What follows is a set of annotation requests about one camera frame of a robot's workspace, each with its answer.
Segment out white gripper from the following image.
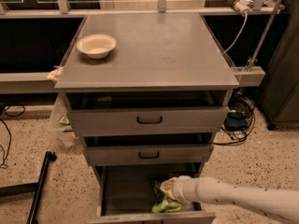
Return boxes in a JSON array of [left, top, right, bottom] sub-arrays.
[[160, 175, 196, 203]]

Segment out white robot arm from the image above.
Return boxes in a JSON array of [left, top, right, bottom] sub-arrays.
[[160, 175, 299, 224]]

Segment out grey middle drawer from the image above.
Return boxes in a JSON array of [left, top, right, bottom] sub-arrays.
[[84, 133, 213, 166]]

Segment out grey drawer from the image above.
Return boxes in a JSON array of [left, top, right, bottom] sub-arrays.
[[87, 163, 216, 224], [84, 133, 213, 166], [66, 91, 228, 136]]

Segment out grey bottom drawer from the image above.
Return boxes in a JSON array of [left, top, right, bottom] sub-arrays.
[[87, 163, 216, 224]]

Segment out grey top drawer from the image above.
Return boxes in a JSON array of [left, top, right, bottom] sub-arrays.
[[66, 91, 228, 136]]

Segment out clear plastic bag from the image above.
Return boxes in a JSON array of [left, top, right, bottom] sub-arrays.
[[49, 94, 80, 147]]

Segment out black metal stand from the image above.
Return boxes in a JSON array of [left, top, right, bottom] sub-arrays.
[[0, 151, 57, 224]]

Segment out dark grey cabinet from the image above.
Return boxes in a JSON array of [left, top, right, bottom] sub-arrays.
[[259, 0, 299, 130]]

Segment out white paper bowl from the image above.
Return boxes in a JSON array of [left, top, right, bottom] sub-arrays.
[[77, 35, 117, 59]]

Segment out yellow crumpled item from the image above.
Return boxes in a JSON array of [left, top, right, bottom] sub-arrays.
[[47, 67, 64, 82]]

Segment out thin metal rod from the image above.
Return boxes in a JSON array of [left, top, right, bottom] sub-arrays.
[[244, 0, 282, 72]]

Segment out power strip with plug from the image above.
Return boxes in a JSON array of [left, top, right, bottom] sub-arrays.
[[226, 0, 252, 16]]

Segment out black cable bundle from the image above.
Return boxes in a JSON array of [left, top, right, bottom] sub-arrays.
[[213, 96, 257, 147]]

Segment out black floor cable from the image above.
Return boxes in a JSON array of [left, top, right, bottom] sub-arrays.
[[0, 105, 26, 170]]

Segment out white power cable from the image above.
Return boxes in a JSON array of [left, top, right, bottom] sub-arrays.
[[221, 11, 249, 55]]

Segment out metal rail frame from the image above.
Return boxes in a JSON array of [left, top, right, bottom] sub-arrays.
[[0, 0, 286, 95]]

